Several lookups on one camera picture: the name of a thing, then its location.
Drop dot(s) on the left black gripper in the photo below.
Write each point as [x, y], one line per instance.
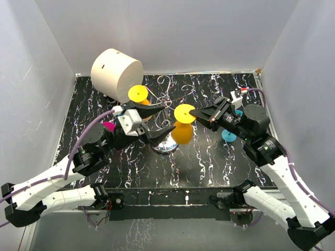
[154, 135]

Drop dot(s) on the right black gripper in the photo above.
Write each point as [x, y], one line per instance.
[210, 112]

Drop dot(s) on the orange wine glass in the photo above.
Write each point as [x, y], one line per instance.
[138, 94]
[183, 131]

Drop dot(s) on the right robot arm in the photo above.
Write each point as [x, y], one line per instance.
[302, 216]

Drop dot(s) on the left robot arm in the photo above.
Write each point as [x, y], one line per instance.
[43, 194]

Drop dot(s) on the chrome wine glass rack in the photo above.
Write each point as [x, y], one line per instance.
[162, 119]

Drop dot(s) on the magenta plastic wine glass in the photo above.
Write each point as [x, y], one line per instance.
[109, 125]

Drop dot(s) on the white cylindrical container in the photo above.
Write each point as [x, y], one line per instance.
[113, 73]

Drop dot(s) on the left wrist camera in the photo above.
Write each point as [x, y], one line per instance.
[128, 119]

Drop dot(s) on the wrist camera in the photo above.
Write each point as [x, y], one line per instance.
[236, 97]
[128, 119]

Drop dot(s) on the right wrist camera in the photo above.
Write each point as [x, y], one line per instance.
[236, 97]

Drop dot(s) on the aluminium frame rail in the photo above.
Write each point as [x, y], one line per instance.
[306, 221]

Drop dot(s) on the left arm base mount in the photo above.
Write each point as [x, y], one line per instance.
[107, 203]

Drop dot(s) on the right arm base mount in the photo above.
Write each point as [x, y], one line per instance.
[241, 214]

